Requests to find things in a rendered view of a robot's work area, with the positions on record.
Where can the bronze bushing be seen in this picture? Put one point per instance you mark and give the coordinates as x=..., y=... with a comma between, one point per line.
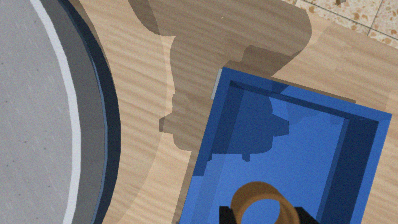
x=258, y=190

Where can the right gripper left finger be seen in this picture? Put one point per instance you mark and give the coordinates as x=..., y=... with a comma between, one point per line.
x=226, y=215

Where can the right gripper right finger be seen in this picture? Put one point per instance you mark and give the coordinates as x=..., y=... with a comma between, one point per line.
x=304, y=216

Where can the blue open-top crate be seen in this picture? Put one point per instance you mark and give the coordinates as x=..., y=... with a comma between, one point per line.
x=321, y=153

